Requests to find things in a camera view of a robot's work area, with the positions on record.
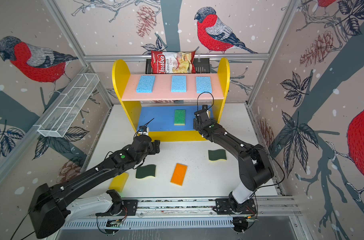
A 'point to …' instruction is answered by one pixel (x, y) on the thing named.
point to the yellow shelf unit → (166, 103)
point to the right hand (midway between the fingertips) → (201, 123)
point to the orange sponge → (178, 174)
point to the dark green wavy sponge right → (217, 155)
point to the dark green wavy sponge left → (142, 172)
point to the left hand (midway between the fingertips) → (154, 142)
